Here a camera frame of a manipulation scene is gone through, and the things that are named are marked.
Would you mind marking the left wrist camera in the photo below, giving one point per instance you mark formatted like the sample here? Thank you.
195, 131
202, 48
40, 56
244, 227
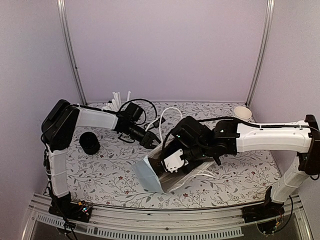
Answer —
154, 124

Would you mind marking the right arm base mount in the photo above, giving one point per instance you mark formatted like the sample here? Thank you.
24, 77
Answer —
262, 211

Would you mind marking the aluminium frame post right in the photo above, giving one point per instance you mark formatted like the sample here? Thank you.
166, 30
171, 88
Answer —
270, 5

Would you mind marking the aluminium frame post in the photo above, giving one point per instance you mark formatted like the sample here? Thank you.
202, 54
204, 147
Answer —
61, 6
270, 5

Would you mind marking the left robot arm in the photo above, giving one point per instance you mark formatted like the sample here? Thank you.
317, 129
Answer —
60, 124

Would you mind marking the aluminium frame post left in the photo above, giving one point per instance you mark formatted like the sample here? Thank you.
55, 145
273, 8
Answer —
61, 6

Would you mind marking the stack of paper cups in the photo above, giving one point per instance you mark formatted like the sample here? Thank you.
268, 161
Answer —
243, 113

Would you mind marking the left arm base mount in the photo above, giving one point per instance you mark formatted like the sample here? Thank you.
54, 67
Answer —
79, 211

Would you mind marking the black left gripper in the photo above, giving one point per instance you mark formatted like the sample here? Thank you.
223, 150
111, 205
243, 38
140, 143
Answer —
149, 137

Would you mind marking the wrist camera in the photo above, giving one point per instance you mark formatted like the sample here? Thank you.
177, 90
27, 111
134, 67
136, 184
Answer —
174, 162
154, 124

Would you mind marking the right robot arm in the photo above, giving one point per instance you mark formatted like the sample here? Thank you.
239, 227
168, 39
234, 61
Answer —
232, 135

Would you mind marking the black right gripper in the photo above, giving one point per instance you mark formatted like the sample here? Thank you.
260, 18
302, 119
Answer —
188, 169

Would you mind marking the stack of black lids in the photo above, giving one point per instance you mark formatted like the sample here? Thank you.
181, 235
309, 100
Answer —
89, 143

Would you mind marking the light blue paper bag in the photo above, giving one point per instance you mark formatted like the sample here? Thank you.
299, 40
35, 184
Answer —
150, 172

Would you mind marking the aluminium table front rail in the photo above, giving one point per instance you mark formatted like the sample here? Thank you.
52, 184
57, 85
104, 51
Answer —
123, 223

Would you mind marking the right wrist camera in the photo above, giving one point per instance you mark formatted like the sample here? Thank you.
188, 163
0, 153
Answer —
174, 162

